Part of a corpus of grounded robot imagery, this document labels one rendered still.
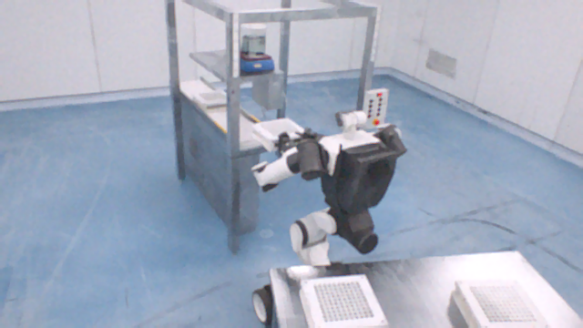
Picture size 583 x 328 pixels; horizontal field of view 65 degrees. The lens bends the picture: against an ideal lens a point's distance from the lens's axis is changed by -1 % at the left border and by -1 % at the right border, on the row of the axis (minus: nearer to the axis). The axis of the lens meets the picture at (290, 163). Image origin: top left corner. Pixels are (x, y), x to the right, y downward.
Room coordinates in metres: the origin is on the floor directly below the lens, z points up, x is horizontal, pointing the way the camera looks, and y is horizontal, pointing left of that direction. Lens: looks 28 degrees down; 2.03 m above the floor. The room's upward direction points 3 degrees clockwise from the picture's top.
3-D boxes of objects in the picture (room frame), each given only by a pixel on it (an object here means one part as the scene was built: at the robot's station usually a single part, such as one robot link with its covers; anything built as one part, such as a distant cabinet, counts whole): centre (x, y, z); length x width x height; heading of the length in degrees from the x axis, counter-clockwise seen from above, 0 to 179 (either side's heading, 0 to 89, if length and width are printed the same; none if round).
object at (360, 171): (1.80, -0.29, 1.08); 0.34 x 0.30 x 0.36; 121
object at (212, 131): (3.19, 0.58, 0.74); 1.30 x 0.29 x 0.10; 32
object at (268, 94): (2.76, 0.17, 1.11); 0.22 x 0.11 x 0.20; 32
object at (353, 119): (1.86, -0.26, 1.28); 0.10 x 0.07 x 0.09; 121
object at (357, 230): (1.77, -0.30, 0.81); 0.28 x 0.13 x 0.18; 31
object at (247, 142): (3.19, 0.58, 0.77); 1.35 x 0.25 x 0.05; 32
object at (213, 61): (2.86, 0.39, 1.22); 0.62 x 0.38 x 0.04; 32
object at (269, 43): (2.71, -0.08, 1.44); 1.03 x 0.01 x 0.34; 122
